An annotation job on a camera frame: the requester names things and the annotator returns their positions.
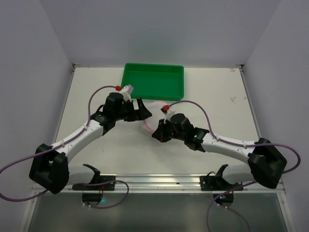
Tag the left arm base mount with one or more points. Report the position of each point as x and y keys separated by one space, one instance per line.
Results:
x=99 y=188

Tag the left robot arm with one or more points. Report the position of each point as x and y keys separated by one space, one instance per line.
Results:
x=50 y=168

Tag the aluminium mounting rail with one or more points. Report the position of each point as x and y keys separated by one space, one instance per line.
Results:
x=171 y=183

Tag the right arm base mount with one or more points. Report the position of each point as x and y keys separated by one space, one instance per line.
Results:
x=215 y=182

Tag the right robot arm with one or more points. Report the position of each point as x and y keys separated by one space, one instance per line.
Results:
x=260 y=161

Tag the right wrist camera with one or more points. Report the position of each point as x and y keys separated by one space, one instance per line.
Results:
x=168 y=112

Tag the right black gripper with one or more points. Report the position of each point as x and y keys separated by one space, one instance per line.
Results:
x=163 y=132

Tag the green plastic tray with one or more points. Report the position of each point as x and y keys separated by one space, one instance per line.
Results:
x=154 y=81

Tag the white mesh laundry bag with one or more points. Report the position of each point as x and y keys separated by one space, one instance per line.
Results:
x=150 y=125

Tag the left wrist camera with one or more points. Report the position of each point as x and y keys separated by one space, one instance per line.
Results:
x=126 y=92

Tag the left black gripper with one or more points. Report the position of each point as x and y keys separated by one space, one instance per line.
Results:
x=134 y=111

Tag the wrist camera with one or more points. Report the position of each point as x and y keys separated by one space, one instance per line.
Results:
x=168 y=112
x=126 y=92

